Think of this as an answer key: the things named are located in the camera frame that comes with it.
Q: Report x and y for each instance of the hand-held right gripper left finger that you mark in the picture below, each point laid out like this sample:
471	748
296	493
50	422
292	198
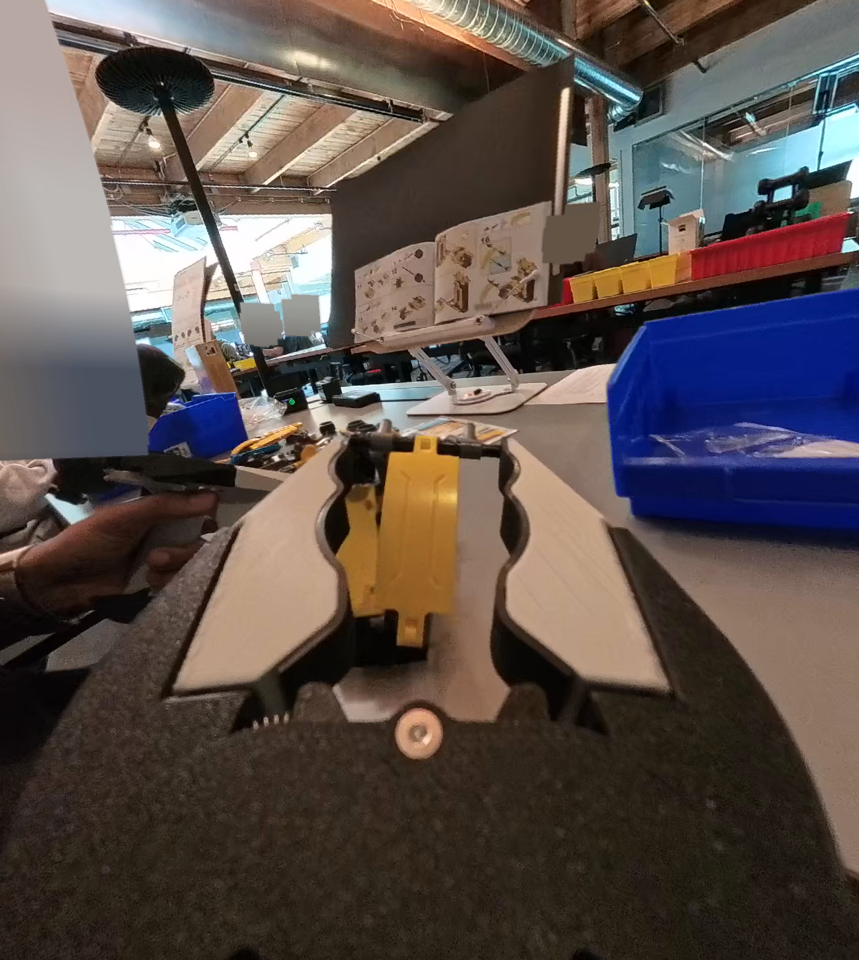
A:
264	600

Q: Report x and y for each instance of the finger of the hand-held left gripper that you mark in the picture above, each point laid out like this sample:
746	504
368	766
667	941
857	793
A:
253	480

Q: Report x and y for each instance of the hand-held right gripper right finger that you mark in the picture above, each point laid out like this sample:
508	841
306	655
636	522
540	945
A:
587	600

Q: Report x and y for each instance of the yellow black toy brick model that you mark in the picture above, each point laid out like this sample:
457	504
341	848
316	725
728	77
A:
358	547

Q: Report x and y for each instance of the yellow brick panel with axle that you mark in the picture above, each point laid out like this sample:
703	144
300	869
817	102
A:
422	525

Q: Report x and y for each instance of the person's left hand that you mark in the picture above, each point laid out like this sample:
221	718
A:
92	555

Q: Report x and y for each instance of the pile of small brick pieces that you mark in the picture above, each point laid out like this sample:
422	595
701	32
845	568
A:
272	442

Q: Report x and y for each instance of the blue plastic bin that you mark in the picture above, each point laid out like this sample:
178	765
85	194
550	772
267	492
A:
737	337
204	427

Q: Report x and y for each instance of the clear plastic bag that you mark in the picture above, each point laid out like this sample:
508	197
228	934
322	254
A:
261	411
737	442

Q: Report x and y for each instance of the black charger green light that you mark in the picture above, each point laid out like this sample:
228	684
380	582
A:
291	401

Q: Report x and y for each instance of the tan printed product box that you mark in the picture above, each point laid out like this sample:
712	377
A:
216	371

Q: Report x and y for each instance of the grey black charger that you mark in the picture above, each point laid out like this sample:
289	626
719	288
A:
328	390

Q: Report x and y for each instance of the black flat box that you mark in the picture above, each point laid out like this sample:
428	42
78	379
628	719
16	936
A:
358	399

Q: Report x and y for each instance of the large brown cardboard box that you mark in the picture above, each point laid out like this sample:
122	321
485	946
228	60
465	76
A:
189	307

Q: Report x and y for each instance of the yellow printed leaflet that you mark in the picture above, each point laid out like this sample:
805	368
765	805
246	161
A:
489	431

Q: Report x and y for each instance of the printed paper sheets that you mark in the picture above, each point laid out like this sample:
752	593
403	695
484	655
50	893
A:
572	386

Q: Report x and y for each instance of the open instruction booklet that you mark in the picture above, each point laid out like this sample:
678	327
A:
459	277

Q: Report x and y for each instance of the short red plastic bin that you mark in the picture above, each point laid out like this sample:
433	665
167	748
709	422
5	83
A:
564	292

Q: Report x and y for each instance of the yellow plastic bin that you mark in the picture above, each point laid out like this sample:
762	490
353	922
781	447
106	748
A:
636	277
583	289
666	271
608	283

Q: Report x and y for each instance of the small white cardboard box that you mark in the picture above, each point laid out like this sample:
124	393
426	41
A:
684	236

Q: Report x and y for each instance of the black floor lamp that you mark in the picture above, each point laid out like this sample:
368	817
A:
152	79

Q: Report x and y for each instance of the long red plastic bin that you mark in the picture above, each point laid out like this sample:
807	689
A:
774	244

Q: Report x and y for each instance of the black music stand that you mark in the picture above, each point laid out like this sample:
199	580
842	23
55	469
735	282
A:
654	199

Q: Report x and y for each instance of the black pipe assembly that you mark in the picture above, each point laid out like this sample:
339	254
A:
782	187

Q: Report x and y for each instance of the silver ventilation duct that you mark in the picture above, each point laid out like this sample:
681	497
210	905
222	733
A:
519	34

